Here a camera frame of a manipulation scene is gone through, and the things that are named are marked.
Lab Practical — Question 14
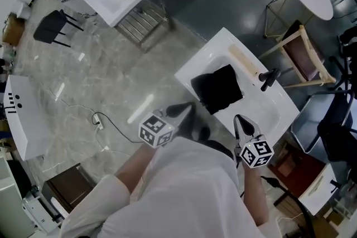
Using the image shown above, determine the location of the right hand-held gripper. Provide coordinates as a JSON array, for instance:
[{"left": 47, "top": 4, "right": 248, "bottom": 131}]
[{"left": 233, "top": 115, "right": 274, "bottom": 169}]

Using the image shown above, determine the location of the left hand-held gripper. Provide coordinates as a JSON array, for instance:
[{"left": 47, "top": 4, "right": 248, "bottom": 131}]
[{"left": 138, "top": 101, "right": 210, "bottom": 148}]

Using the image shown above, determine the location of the black cloth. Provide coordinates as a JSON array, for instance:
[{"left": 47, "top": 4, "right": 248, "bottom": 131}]
[{"left": 191, "top": 64, "right": 246, "bottom": 115}]

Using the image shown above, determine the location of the person's right forearm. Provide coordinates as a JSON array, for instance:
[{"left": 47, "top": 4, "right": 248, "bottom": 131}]
[{"left": 244, "top": 166, "right": 270, "bottom": 226}]

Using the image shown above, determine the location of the person's left forearm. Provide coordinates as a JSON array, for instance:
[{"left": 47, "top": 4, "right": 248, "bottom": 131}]
[{"left": 115, "top": 143, "right": 157, "bottom": 193}]

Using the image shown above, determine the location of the black mesh cantilever chair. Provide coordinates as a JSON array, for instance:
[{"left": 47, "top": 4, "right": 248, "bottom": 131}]
[{"left": 291, "top": 86, "right": 357, "bottom": 165}]

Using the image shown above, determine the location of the beige wooden strip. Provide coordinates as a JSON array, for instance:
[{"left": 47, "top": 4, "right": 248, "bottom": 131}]
[{"left": 228, "top": 46, "right": 259, "bottom": 77}]

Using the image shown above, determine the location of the person's white shirt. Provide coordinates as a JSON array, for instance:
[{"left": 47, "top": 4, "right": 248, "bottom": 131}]
[{"left": 60, "top": 136, "right": 285, "bottom": 238}]

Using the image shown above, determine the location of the reddish brown cabinet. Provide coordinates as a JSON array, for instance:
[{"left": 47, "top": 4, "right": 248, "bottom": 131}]
[{"left": 267, "top": 144, "right": 329, "bottom": 204}]

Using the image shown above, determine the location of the white power strip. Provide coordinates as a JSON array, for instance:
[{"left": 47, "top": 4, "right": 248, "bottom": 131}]
[{"left": 93, "top": 115, "right": 105, "bottom": 130}]

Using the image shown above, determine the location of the wooden chair with brown seat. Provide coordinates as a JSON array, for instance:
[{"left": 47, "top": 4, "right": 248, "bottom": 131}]
[{"left": 259, "top": 19, "right": 337, "bottom": 90}]

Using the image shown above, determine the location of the small white sink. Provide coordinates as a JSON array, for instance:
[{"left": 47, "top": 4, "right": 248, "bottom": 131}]
[{"left": 298, "top": 163, "right": 340, "bottom": 217}]

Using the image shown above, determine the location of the metal sink stand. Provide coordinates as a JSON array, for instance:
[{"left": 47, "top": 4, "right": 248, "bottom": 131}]
[{"left": 114, "top": 0, "right": 175, "bottom": 54}]

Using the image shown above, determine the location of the small black faucet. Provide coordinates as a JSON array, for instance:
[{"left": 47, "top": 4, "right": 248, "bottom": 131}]
[{"left": 330, "top": 179, "right": 342, "bottom": 195}]

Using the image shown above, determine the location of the dark brown wooden cabinet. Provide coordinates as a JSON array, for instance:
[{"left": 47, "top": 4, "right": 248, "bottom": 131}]
[{"left": 41, "top": 163, "right": 97, "bottom": 214}]

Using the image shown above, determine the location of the black high-back office chair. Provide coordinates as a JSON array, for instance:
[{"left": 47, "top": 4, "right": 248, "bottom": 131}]
[{"left": 329, "top": 26, "right": 357, "bottom": 93}]

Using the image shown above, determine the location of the dark grey stool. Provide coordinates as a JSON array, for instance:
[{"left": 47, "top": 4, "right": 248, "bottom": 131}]
[{"left": 33, "top": 9, "right": 84, "bottom": 48}]

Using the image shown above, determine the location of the white appliance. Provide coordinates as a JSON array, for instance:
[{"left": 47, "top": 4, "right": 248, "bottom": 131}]
[{"left": 0, "top": 158, "right": 69, "bottom": 235}]

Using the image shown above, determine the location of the cardboard box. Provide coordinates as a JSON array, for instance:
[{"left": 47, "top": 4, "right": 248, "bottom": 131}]
[{"left": 2, "top": 13, "right": 26, "bottom": 45}]

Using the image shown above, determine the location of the white bin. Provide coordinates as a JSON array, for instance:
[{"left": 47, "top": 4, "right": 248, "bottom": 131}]
[{"left": 15, "top": 0, "right": 32, "bottom": 20}]

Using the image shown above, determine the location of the thick black cable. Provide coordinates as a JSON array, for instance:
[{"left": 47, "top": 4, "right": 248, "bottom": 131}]
[{"left": 260, "top": 175, "right": 317, "bottom": 238}]

